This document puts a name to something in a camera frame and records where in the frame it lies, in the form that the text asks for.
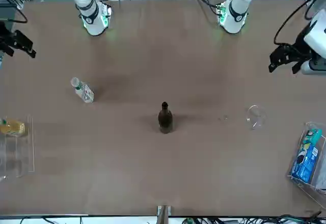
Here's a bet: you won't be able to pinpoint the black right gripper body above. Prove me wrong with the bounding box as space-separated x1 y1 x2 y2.
0 21 16 45

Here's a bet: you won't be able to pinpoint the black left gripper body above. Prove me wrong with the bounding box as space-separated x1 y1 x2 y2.
292 36 312 63

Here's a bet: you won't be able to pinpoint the clear drink bottle red label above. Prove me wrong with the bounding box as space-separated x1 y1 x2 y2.
70 77 94 104

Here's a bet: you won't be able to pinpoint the yellow juice bottle white cap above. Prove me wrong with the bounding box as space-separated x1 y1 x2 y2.
0 118 26 136

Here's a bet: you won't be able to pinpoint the clear acrylic bottle shelf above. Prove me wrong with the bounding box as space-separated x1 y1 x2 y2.
0 115 35 180

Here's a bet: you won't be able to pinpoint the dark glass bottle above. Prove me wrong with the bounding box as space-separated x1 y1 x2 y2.
158 101 174 134

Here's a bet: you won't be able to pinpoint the teal snack packet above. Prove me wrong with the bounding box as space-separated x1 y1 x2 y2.
303 129 323 146

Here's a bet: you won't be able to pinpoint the blue cookie box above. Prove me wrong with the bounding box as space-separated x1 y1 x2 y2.
291 144 319 183

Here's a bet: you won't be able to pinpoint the clear acrylic snack shelf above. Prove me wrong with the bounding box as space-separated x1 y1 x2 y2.
287 121 326 204

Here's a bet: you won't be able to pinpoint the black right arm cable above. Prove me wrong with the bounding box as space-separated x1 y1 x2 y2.
0 4 28 24

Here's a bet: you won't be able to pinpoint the black base cable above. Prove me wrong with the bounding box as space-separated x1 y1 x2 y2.
195 0 222 16

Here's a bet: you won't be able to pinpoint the tangled black desk cables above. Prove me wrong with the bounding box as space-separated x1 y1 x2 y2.
178 210 326 224

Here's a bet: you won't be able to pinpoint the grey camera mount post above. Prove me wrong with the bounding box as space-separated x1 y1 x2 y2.
156 204 173 224

